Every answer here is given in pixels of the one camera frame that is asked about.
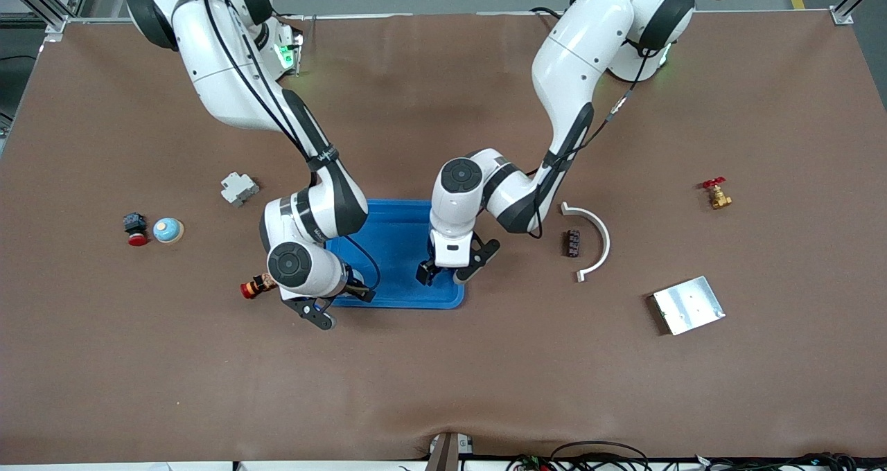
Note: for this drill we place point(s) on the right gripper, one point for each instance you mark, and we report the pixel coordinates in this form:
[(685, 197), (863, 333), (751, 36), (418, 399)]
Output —
[(358, 289)]

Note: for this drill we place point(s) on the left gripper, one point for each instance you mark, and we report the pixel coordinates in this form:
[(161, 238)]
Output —
[(427, 271)]

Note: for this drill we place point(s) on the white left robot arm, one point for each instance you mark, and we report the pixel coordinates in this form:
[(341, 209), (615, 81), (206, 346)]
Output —
[(589, 41)]

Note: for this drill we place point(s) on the blue plastic tray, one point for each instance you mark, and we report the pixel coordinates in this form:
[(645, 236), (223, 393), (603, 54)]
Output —
[(402, 249)]

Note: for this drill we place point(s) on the red yellow emergency stop button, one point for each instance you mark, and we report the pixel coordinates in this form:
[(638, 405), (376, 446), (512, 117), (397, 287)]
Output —
[(253, 287)]

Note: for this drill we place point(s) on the white circuit breaker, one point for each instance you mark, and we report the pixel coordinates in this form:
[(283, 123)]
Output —
[(239, 189)]

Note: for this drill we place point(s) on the red mushroom push button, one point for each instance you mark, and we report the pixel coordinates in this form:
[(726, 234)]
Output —
[(135, 223)]

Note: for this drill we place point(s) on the square metal plate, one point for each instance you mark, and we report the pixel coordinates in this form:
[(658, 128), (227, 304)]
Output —
[(686, 306)]

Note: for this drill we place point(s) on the grey metal mounting post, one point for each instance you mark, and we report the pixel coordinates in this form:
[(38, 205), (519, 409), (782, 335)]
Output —
[(443, 454)]

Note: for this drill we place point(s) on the white curved plastic bracket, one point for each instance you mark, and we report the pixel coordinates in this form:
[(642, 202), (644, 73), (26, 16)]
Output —
[(607, 244)]

